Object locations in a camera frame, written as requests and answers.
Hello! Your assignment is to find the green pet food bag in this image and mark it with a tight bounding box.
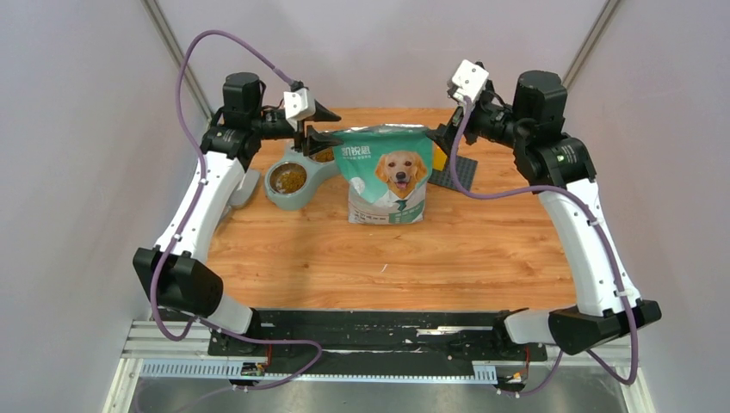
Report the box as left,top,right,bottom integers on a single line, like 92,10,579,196
331,124,434,225

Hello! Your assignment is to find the grey metal food scoop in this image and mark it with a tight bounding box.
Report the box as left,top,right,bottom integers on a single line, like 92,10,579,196
228,169,261,208

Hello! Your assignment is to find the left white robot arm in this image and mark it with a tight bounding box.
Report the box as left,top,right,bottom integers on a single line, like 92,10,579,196
133,72,341,355

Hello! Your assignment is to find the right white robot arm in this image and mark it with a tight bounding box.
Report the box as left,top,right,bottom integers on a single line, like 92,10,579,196
430,61,662,360

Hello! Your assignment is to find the brown pet food kibble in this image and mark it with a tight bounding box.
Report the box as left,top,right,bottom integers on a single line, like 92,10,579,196
274,148,334,194

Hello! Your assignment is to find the teal double pet bowl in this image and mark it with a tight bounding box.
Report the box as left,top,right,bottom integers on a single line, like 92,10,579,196
264,147,339,211

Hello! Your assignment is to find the yellow building block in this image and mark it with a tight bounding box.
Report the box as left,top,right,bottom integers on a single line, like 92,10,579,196
432,145,449,171

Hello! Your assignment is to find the dark grey building baseplate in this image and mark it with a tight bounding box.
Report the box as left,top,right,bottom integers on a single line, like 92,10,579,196
428,156,479,192

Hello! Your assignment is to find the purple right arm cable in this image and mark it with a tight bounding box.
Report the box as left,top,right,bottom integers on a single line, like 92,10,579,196
449,96,640,398

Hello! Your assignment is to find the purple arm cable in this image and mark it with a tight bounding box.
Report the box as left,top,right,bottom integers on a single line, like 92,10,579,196
131,29,325,413
449,96,640,398

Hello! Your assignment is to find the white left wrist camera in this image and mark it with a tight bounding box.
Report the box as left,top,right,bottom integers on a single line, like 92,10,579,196
283,87,316,122

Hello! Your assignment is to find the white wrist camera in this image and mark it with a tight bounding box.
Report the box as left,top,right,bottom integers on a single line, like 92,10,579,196
283,87,316,122
447,59,490,104

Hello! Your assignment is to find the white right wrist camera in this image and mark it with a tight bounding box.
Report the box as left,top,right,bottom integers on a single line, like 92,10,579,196
447,59,490,104

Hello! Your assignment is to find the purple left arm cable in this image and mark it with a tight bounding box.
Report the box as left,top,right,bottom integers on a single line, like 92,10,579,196
131,29,325,413

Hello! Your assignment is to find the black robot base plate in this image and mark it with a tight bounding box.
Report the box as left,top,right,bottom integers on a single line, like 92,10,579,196
202,309,547,369

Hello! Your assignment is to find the slotted grey cable duct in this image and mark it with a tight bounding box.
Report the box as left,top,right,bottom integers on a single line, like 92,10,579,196
139,354,498,385

